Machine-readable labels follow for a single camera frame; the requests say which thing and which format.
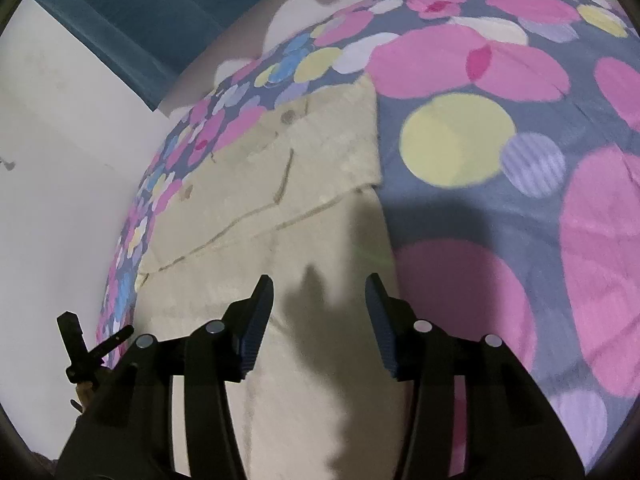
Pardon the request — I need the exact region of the colourful polka dot bedspread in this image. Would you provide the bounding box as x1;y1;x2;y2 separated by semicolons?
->
96;0;639;470

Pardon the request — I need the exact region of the beige knit sweater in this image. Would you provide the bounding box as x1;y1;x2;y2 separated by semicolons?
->
134;76;406;479

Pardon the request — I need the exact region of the blue curtain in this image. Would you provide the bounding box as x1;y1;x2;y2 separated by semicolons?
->
36;0;260;110

